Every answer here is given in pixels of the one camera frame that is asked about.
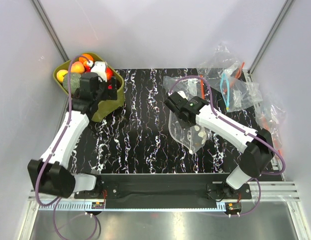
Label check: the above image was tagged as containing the dotted clear zip bag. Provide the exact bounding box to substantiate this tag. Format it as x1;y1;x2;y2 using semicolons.
168;112;212;154

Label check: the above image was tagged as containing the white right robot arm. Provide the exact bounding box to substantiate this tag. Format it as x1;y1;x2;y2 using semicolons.
165;91;274;198

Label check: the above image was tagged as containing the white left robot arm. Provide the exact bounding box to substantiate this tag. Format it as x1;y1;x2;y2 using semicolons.
28;72;120;198

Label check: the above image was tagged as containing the red zipper clear bag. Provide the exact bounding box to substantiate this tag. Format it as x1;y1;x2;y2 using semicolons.
163;75;215;101

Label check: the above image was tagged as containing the crumpled clear bag pile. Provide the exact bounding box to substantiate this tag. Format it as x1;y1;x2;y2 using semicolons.
197;43;285;150

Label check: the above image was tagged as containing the blue zipper clear bag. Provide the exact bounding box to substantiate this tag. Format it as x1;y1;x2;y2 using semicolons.
219;73;262;113

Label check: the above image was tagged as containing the olive green plastic bin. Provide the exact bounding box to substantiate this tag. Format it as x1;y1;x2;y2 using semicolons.
53;60;125;123

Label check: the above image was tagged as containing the green broccoli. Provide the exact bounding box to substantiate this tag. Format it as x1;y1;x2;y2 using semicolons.
62;72;81;95

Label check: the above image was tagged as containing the pink yellow peach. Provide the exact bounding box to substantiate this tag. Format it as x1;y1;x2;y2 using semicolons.
70;61;85;74

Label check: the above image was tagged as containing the orange at bin back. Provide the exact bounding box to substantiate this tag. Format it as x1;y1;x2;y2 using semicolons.
79;53;94;63

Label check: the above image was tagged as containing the yellow lemon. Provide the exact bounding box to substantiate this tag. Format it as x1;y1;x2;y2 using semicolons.
56;69;68;84

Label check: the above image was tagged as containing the black marbled table mat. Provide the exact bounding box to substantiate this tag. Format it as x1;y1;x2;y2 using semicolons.
68;68;241;174

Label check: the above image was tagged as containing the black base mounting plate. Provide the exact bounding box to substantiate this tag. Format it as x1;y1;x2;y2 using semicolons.
75;173;252;200

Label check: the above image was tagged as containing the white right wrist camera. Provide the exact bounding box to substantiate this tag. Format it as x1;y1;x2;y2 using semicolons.
177;91;187;99

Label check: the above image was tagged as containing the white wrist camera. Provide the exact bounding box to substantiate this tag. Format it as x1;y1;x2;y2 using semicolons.
87;61;108;82
177;91;187;99

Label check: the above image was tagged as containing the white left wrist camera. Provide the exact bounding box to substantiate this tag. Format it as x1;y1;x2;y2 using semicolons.
87;61;108;82

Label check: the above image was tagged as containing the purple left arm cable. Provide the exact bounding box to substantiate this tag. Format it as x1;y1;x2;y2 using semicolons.
35;55;102;238

